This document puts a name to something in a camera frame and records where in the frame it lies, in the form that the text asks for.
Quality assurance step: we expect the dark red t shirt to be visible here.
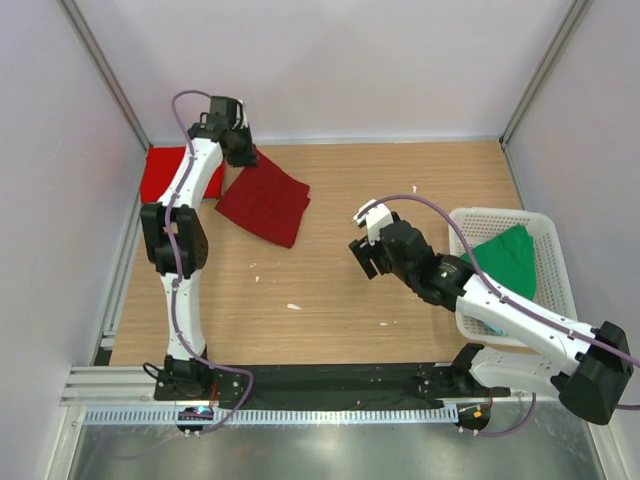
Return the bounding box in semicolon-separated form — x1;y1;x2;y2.
215;148;311;249

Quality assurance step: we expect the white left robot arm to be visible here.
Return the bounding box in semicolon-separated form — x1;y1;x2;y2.
140;95;257;400

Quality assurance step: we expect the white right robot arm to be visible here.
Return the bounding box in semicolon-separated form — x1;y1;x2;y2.
349;204;634;425

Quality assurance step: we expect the folded bright red t shirt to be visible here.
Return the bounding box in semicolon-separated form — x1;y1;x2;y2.
140;146;226;204

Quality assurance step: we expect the green t shirt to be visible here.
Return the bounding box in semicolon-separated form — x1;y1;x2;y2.
472;225;537;300

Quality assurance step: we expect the light teal t shirt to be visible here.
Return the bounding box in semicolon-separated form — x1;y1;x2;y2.
486;323;506;336

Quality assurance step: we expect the white plastic basket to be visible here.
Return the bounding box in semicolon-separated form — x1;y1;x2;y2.
449;207;578;348

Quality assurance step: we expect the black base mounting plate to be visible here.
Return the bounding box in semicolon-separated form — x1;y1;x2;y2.
154;363;510;411

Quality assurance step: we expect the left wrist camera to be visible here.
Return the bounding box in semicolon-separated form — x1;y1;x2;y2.
234;99;249;130

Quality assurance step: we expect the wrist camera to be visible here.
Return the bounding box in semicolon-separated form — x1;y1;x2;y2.
234;99;249;130
353;199;394;245

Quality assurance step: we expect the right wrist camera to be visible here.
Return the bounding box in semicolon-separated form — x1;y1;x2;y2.
353;199;394;245

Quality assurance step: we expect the white slotted cable duct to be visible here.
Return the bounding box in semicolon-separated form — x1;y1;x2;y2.
83;404;459;426

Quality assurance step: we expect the aluminium frame rail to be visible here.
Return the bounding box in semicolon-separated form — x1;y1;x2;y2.
59;360;609;407

